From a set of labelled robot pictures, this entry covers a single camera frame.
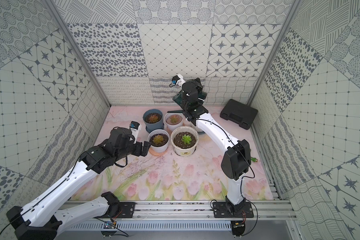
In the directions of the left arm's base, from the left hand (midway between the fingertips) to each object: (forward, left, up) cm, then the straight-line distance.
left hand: (142, 138), depth 72 cm
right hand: (+25, -29, +17) cm, 42 cm away
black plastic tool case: (+37, -61, -21) cm, 75 cm away
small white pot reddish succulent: (+24, -12, -14) cm, 30 cm away
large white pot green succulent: (+8, -20, -14) cm, 26 cm away
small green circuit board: (-33, +15, -25) cm, 44 cm away
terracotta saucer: (+4, -3, -24) cm, 24 cm away
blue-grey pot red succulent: (+24, +1, -14) cm, 28 cm away
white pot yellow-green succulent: (+8, -6, -14) cm, 17 cm away
